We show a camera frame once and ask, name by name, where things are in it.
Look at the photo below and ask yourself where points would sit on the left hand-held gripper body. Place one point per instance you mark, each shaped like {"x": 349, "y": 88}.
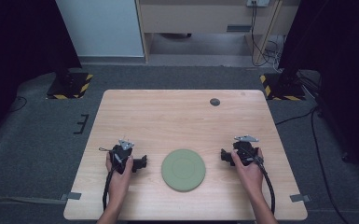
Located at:
{"x": 121, "y": 155}

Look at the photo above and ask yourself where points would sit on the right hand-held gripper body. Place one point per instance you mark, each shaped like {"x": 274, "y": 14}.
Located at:
{"x": 245, "y": 152}

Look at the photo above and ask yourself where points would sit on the person's left hand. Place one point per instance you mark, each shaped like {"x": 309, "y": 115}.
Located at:
{"x": 119, "y": 183}

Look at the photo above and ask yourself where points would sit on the person's right hand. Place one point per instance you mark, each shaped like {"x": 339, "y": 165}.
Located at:
{"x": 251, "y": 177}

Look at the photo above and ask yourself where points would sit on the grey round table grommet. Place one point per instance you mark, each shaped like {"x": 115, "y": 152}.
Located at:
{"x": 214, "y": 102}

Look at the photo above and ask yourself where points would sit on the grey table corner tab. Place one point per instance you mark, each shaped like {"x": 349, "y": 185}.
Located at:
{"x": 72, "y": 196}
{"x": 300, "y": 198}

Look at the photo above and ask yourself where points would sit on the black hazard-striped stand base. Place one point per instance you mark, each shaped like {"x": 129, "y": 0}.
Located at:
{"x": 281, "y": 88}
{"x": 70, "y": 86}

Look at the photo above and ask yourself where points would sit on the white partition panel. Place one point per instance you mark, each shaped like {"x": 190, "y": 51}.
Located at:
{"x": 99, "y": 28}

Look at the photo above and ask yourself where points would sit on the black curtain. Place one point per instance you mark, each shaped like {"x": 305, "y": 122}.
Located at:
{"x": 345, "y": 62}
{"x": 15, "y": 46}

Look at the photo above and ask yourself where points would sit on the light wooden desk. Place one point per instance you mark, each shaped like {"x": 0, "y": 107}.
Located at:
{"x": 199, "y": 18}

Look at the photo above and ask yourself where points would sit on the grey power strip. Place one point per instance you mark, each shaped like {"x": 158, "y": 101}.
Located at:
{"x": 258, "y": 2}

